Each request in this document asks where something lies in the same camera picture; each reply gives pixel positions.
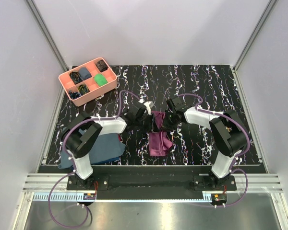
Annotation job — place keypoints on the green rolled cloth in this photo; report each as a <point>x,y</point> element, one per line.
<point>100,79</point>

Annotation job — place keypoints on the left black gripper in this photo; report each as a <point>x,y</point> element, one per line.
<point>151,126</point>

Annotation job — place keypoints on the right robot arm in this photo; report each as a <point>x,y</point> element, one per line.
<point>229,144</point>

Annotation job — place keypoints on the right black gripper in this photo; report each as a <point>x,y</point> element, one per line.
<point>165,123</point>

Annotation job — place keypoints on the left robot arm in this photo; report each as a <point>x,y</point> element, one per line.
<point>82,132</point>

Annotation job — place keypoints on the black patterned rolled cloth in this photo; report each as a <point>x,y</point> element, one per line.
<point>75,76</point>

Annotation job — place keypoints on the dark patterned rolled cloth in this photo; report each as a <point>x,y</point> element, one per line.
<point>101,65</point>

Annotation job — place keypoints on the purple satin napkin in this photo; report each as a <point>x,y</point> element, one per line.
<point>159,143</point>

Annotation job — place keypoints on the blue-black patterned rolled cloth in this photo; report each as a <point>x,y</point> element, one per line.
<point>74,95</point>

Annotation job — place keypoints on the blue rolled cloth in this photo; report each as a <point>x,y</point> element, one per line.
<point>84,73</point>

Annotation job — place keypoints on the grey-blue folded cloth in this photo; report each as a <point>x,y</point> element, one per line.
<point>107,148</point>

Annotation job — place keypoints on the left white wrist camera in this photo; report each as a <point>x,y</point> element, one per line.
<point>148,105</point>

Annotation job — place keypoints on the yellow-black patterned rolled cloth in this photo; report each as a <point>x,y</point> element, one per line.
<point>83,89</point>

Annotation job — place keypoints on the pink divided organizer tray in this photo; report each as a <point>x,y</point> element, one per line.
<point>95,91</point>

